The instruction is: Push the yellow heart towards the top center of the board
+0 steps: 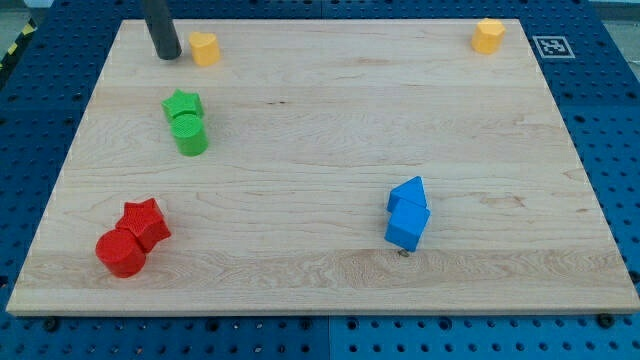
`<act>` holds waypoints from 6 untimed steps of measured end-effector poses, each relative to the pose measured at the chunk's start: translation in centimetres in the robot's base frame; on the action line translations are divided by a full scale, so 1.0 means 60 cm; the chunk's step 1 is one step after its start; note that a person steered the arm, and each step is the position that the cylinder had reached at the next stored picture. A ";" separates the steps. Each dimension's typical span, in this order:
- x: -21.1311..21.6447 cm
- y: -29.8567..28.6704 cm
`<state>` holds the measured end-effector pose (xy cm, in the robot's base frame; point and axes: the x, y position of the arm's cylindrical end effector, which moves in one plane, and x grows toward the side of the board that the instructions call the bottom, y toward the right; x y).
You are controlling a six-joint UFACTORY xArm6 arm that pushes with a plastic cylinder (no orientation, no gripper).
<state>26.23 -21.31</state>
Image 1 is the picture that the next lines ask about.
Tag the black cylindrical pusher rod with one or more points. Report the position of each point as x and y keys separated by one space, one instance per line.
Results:
x=160 y=25

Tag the yellow heart block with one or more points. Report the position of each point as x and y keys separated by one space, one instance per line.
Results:
x=204 y=48

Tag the light wooden board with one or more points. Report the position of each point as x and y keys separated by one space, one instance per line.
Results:
x=310 y=125

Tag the green star block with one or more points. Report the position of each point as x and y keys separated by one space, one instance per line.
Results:
x=182 y=103

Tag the green cylinder block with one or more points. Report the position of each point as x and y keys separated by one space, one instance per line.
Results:
x=189 y=134

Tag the red star block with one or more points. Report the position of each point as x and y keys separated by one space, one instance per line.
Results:
x=146 y=222

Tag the red cylinder block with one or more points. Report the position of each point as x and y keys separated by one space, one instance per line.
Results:
x=119 y=251

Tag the blue triangle block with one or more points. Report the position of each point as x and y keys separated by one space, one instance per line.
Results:
x=411 y=190

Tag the blue cube block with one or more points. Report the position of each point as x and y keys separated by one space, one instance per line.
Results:
x=407 y=224

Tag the yellow pentagon block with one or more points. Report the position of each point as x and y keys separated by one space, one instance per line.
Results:
x=488 y=36

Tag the white fiducial marker tag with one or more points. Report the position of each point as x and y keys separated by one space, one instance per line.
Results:
x=553 y=47

